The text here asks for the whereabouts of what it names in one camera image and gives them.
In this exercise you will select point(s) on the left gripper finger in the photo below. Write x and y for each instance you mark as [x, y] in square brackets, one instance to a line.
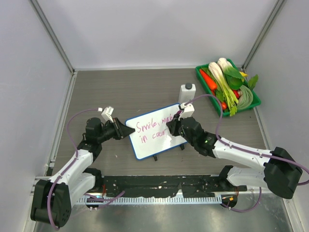
[118, 123]
[125, 130]

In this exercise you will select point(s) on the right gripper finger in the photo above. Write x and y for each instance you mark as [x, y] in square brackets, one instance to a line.
[177, 117]
[173, 127]

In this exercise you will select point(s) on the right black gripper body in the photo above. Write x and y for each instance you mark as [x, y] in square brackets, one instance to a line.
[192, 142]

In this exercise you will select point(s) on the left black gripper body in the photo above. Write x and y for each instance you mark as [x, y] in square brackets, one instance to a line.
[107, 132]

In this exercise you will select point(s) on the blue framed whiteboard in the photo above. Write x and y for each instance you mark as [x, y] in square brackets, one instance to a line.
[151, 134]

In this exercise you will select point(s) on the white plastic bottle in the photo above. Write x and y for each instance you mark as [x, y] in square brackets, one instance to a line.
[187, 93]

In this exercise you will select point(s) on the red chili toy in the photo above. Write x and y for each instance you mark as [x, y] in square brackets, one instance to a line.
[224, 105]

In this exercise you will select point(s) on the orange toy carrot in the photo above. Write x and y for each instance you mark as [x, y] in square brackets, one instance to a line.
[210, 83]

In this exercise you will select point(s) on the green celery toy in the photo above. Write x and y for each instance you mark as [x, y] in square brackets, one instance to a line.
[225, 94]

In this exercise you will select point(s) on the bok choy toy front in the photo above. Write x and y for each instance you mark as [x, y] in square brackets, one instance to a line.
[218, 75]

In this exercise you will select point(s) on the bok choy toy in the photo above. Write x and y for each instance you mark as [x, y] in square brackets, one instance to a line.
[228, 69]
[218, 75]

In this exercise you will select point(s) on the green plastic tray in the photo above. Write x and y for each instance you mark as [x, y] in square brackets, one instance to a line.
[233, 83]

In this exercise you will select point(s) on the bok choy toy rear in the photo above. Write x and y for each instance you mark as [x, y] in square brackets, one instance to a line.
[228, 69]

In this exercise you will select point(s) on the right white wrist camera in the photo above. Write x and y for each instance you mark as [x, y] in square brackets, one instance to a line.
[187, 109]

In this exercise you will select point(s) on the whiteboard wire stand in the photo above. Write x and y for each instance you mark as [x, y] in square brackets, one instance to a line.
[182, 147]

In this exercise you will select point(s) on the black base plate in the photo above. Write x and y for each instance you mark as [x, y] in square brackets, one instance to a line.
[163, 186]

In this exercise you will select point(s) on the white slotted cable duct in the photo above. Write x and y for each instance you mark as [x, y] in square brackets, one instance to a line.
[178, 199]

